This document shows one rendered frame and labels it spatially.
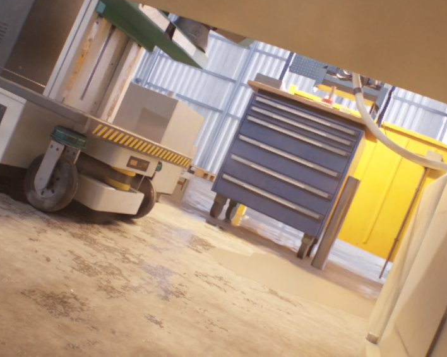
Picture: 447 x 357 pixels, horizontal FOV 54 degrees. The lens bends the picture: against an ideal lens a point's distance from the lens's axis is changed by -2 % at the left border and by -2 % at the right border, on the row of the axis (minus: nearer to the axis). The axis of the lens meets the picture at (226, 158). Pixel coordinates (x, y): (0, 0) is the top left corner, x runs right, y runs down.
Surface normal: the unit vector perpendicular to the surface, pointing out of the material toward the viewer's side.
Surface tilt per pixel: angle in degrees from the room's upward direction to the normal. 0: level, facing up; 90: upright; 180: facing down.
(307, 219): 90
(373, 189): 90
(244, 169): 90
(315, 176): 90
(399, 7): 180
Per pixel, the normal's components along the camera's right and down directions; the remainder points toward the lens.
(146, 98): -0.26, -0.14
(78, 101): 0.85, 0.36
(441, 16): -0.39, 0.92
